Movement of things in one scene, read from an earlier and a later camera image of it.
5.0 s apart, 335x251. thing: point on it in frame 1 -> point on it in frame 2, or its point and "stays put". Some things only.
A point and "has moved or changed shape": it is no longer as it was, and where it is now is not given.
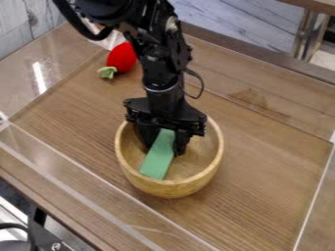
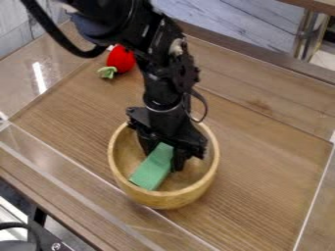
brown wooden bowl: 188,173 has moved or changed shape
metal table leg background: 311,31 stays put
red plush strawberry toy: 120,60 stays put
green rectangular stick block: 161,151 has moved or changed shape
